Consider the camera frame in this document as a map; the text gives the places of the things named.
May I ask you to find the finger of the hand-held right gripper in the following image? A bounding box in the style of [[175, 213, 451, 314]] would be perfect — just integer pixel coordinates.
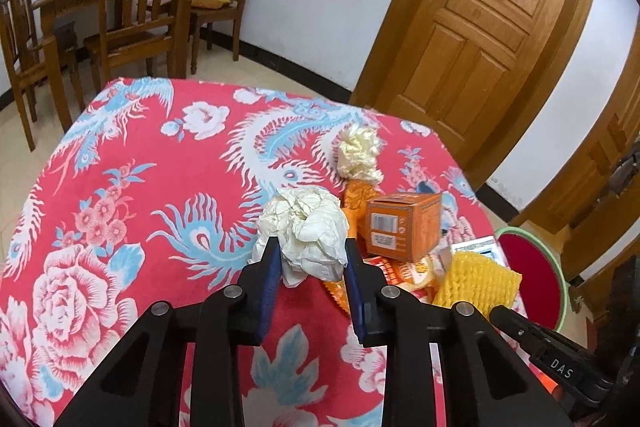
[[489, 304, 615, 405]]

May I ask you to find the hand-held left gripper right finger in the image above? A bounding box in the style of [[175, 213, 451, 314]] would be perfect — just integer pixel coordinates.
[[344, 237, 573, 427]]

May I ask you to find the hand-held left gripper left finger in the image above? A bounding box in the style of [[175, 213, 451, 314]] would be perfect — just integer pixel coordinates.
[[52, 234, 283, 427]]

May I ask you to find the orange snack wrapper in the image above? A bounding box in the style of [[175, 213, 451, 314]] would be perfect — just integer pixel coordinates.
[[325, 254, 443, 315]]

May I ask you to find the white tissue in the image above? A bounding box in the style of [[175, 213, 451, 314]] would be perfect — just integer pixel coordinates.
[[248, 187, 351, 288]]

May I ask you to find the red basin with green rim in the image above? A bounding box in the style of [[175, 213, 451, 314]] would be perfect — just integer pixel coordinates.
[[495, 227, 572, 334]]

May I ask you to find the orange cardboard box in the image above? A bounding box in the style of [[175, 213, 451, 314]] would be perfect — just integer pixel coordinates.
[[365, 192, 444, 264]]

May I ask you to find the yellow foam fruit net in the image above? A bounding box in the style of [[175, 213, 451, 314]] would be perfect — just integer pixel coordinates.
[[432, 251, 523, 310]]

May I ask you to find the small white box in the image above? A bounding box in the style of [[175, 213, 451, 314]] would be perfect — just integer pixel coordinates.
[[450, 236, 502, 269]]

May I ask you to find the crumpled cream tissue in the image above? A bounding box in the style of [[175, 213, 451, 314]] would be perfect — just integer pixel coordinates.
[[337, 124, 386, 185]]

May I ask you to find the red floral tablecloth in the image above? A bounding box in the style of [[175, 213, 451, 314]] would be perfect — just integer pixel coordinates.
[[0, 77, 518, 427]]

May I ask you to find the open wooden door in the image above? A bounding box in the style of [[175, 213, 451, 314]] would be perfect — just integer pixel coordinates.
[[509, 52, 640, 280]]

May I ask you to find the panelled wooden door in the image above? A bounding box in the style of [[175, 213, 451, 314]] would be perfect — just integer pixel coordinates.
[[352, 0, 602, 188]]

